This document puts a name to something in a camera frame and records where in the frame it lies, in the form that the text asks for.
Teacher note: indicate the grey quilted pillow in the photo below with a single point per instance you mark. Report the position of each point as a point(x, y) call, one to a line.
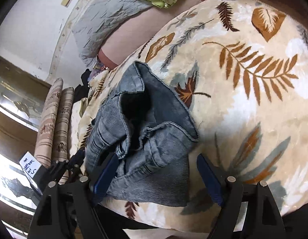
point(99, 20)

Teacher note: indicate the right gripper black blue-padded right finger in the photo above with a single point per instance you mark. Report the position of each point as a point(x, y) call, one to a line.
point(247, 210)

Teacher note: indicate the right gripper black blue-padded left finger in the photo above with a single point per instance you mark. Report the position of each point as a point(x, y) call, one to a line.
point(63, 207)

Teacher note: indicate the black item beside bed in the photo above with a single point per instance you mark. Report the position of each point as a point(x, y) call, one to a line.
point(82, 90)

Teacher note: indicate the cream leaf-print fleece blanket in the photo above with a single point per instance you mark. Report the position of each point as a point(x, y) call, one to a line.
point(241, 66)

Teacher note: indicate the striped beige rolled mattress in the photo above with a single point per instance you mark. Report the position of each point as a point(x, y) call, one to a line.
point(45, 135)

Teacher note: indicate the pink bed sheet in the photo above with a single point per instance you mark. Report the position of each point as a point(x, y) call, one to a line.
point(138, 30)

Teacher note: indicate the dark wooden window frame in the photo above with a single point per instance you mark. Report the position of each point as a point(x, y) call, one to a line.
point(21, 103)

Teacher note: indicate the blue-grey denim pants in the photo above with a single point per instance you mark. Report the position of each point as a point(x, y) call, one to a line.
point(150, 129)

